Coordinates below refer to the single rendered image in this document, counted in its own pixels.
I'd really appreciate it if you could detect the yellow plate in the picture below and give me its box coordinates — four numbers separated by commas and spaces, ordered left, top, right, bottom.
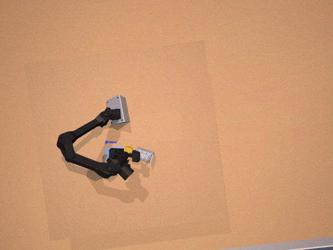
124, 145, 135, 153

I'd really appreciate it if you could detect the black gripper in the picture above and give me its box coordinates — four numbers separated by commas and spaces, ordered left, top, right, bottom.
109, 148, 140, 164

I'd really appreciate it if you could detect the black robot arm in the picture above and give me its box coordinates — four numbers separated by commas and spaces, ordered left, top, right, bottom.
57, 107, 134, 180

